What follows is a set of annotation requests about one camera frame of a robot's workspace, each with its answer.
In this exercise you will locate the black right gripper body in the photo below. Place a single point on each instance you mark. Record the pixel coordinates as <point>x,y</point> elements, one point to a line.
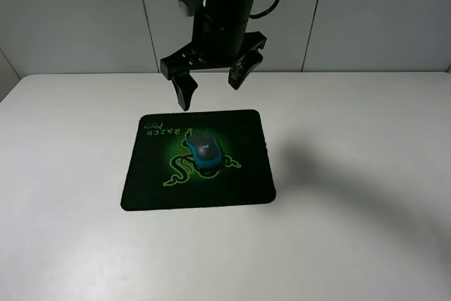
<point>212,49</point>

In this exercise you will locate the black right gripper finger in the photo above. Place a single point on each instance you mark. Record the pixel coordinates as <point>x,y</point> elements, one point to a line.
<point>239,72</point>
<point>184,85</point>

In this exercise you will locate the blue and grey computer mouse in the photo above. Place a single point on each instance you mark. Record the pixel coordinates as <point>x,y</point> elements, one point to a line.
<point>205,150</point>

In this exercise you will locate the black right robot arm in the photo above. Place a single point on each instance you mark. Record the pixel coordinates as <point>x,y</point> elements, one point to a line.
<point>222,13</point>

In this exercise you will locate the black green Razer mouse pad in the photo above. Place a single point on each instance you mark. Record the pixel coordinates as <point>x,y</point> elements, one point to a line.
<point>162,173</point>

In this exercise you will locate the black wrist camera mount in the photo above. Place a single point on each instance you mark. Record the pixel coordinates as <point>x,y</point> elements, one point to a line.
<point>190,7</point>

